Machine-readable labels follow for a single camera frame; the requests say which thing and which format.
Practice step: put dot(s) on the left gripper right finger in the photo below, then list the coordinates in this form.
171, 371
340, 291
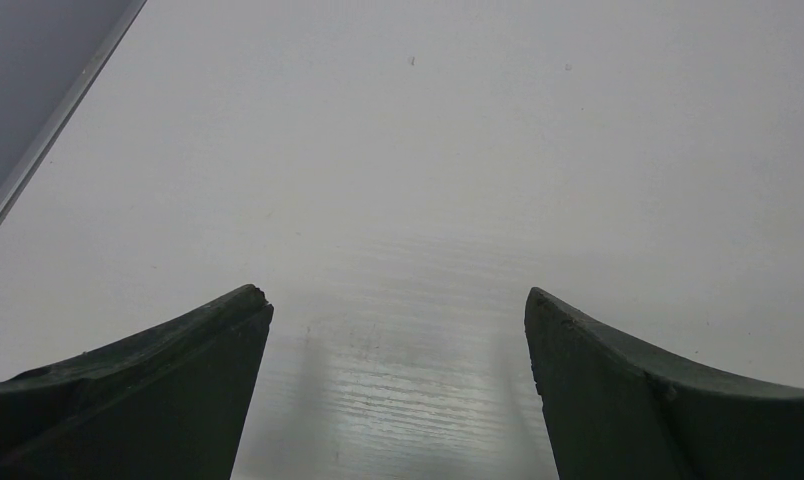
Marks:
618, 407

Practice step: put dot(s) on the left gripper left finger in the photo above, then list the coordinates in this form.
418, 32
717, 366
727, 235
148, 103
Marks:
169, 402

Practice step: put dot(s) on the left aluminium side rail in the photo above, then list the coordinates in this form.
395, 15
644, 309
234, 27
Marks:
51, 52

